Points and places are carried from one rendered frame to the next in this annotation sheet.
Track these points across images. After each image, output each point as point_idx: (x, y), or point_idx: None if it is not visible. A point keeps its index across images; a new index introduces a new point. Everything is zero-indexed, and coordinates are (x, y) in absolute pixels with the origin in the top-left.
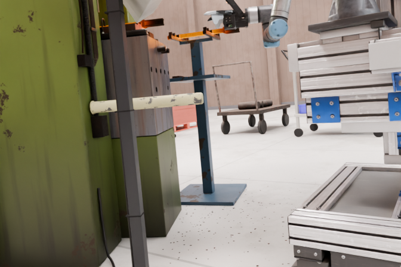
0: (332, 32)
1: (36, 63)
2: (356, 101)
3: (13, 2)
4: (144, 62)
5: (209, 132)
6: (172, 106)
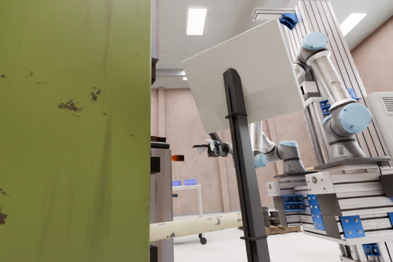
0: (351, 166)
1: (88, 159)
2: (366, 218)
3: (71, 70)
4: (167, 176)
5: None
6: None
